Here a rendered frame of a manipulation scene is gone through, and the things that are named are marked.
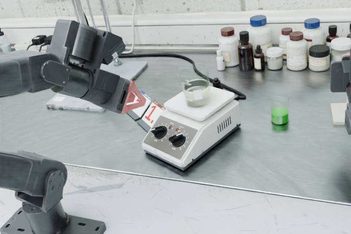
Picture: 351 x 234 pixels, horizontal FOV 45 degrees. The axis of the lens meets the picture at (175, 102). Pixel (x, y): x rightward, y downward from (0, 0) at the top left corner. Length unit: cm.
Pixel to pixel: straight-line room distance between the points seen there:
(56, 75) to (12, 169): 16
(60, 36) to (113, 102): 15
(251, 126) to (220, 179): 19
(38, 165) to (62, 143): 35
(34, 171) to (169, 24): 84
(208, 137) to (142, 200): 19
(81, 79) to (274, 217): 41
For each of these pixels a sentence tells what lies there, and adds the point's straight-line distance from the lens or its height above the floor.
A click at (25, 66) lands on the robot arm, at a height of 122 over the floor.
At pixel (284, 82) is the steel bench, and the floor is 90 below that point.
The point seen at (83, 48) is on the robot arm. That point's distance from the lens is 76.
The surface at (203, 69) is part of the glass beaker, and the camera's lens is 91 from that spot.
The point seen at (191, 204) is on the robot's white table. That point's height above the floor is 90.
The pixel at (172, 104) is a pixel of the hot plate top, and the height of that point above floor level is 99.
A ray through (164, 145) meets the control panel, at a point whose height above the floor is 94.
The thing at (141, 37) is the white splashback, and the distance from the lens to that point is 149.
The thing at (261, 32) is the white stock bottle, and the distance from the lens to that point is 123.
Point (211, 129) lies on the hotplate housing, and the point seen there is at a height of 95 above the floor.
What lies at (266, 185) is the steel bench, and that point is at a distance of 82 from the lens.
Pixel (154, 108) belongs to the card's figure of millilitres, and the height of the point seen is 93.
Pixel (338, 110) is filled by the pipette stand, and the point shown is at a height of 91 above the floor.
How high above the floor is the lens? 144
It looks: 29 degrees down
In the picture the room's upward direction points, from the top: 11 degrees counter-clockwise
